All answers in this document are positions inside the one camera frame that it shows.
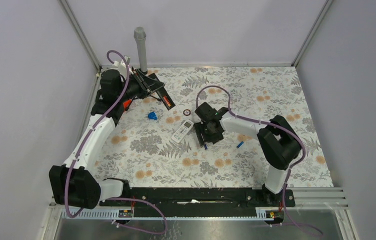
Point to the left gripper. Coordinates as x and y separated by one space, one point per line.
144 84

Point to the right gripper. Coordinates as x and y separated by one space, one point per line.
199 128

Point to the black remote control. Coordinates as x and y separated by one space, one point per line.
161 92

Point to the orange red battery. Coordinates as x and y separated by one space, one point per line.
166 100

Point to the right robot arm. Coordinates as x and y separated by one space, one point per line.
278 141

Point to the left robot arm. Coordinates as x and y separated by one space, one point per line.
73 183

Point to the white AC remote control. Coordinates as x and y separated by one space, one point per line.
182 131

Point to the poker chip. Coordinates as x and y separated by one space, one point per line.
186 112

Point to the blue plastic clip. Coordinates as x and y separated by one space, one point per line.
152 116

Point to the orange red cylinder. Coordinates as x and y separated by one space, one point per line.
127 104

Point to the light blue battery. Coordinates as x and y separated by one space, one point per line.
240 144

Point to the floral table mat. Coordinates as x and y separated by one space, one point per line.
141 151

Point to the grey microphone on stand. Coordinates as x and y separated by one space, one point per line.
140 39

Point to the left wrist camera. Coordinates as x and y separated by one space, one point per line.
121 66

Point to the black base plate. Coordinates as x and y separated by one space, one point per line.
187 202

